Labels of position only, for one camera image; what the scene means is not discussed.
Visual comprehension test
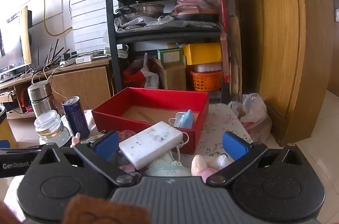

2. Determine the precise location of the clear plastic bag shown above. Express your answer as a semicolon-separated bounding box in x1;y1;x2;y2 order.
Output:
228;93;273;143

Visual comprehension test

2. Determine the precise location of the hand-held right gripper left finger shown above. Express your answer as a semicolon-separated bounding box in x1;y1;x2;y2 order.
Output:
24;131;138;187

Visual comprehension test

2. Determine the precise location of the orange plastic basket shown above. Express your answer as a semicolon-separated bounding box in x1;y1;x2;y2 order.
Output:
190;70;223;92

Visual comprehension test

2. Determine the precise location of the green box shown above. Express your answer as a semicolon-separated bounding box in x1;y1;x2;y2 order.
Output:
157;47;185;66

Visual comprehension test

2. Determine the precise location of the blue face mask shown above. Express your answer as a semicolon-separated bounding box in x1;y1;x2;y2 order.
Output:
169;109;198;129

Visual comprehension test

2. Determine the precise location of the yellow box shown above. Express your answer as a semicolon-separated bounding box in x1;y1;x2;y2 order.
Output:
182;42;222;66

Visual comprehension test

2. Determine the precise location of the black shelf rack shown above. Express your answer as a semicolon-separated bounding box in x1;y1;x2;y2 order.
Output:
105;0;230;105

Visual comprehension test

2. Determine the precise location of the tall wooden cabinet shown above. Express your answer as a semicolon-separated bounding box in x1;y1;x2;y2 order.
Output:
232;0;335;147

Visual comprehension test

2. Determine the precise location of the stainless steel thermos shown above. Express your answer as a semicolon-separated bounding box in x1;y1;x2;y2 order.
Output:
28;81;58;118

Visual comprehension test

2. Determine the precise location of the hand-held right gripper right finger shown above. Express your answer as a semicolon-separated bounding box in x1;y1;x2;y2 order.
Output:
206;131;317;186

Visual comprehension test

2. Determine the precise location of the dark blue drink can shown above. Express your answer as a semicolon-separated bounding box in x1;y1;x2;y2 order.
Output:
61;96;90;140

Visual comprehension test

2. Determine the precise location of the pink and cream plush toy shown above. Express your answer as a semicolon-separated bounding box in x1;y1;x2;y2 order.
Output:
191;154;234;177

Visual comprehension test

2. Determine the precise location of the glass jar with lid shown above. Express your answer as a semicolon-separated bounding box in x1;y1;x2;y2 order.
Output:
33;109;72;146

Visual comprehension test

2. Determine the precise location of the clear bubble wrap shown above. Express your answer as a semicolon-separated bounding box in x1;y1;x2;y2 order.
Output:
114;15;221;34

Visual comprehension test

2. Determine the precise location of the white rectangular sponge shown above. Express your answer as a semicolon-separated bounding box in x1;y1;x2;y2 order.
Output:
119;121;184;170

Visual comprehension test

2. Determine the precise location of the wooden media cabinet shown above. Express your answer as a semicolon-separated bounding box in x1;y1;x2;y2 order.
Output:
0;57;112;119

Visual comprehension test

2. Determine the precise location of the white and teal face mask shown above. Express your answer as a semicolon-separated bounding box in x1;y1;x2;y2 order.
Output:
145;152;192;177

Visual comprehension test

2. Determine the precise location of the red cardboard box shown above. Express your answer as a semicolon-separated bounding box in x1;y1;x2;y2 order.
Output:
91;87;210;156

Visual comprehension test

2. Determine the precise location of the black router with antennas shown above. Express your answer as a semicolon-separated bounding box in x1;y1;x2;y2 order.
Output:
34;39;71;69

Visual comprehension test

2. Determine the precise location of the steel pot with lid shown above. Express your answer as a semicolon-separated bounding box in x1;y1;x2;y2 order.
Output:
115;1;165;21

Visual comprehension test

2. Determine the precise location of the red flat board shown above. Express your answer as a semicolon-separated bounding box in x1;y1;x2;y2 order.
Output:
211;0;231;85

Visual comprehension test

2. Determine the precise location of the brown cardboard box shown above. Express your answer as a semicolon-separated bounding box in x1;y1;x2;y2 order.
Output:
158;62;187;91

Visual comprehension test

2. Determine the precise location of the flat screen monitor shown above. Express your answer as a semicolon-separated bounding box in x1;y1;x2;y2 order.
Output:
0;6;33;77

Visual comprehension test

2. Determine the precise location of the red plastic bag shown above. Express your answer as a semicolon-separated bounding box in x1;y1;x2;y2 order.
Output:
122;58;149;89

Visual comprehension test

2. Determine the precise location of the pink soft cloth item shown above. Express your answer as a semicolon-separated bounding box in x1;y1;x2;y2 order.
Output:
118;130;139;143

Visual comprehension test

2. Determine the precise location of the white power strip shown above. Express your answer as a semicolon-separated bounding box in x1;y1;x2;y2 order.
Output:
59;53;96;67

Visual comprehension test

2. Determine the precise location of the white printed plastic bag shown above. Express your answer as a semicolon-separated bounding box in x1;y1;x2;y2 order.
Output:
140;53;160;89

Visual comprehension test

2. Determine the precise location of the pink pan with lid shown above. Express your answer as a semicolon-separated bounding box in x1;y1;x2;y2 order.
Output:
169;3;219;22

